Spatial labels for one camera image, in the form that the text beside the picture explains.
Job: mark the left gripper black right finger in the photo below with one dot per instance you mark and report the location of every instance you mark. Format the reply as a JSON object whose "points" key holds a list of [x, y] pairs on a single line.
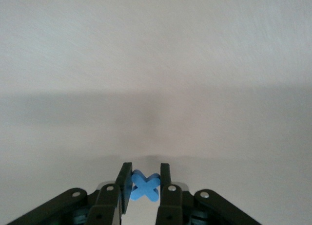
{"points": [[173, 205]]}

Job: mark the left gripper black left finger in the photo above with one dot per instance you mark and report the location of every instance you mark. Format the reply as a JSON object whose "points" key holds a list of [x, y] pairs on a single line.
{"points": [[104, 205]]}

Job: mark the blue letter x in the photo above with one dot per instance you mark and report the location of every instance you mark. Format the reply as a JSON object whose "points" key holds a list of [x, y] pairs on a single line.
{"points": [[145, 187]]}

